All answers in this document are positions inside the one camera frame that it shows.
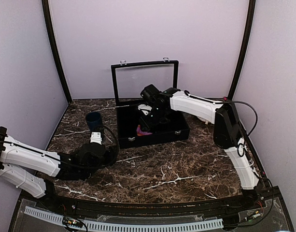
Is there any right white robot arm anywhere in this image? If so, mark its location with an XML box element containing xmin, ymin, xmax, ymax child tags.
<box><xmin>137</xmin><ymin>84</ymin><xmax>259</xmax><ymax>190</ymax></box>

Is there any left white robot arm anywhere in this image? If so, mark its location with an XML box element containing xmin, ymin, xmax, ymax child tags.
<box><xmin>0</xmin><ymin>126</ymin><xmax>119</xmax><ymax>211</ymax></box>

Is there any black front rail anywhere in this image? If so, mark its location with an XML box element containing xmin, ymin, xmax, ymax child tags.
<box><xmin>37</xmin><ymin>195</ymin><xmax>259</xmax><ymax>217</ymax></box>

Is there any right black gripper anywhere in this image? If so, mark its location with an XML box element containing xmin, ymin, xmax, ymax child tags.
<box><xmin>140</xmin><ymin>105</ymin><xmax>168</xmax><ymax>131</ymax></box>

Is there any left black frame post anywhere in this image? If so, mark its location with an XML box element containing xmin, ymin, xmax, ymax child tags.
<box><xmin>41</xmin><ymin>0</ymin><xmax>72</xmax><ymax>104</ymax></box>

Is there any black storage box with lid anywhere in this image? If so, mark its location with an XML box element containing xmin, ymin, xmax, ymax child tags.
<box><xmin>111</xmin><ymin>59</ymin><xmax>190</xmax><ymax>149</ymax></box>

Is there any dark blue cup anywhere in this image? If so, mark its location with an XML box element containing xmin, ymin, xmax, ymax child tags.
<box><xmin>85</xmin><ymin>111</ymin><xmax>103</xmax><ymax>131</ymax></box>

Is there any maroon orange purple sock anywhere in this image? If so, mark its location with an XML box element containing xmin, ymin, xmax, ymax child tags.
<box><xmin>136</xmin><ymin>125</ymin><xmax>152</xmax><ymax>136</ymax></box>

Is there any white slotted cable duct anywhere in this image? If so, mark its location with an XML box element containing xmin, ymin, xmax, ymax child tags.
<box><xmin>24</xmin><ymin>205</ymin><xmax>224</xmax><ymax>232</ymax></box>

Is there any black frame post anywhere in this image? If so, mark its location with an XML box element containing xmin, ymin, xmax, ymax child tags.
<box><xmin>227</xmin><ymin>0</ymin><xmax>256</xmax><ymax>100</ymax></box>
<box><xmin>41</xmin><ymin>0</ymin><xmax>72</xmax><ymax>104</ymax></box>

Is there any right black frame post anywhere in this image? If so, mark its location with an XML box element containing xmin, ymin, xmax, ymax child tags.
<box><xmin>227</xmin><ymin>0</ymin><xmax>256</xmax><ymax>100</ymax></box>

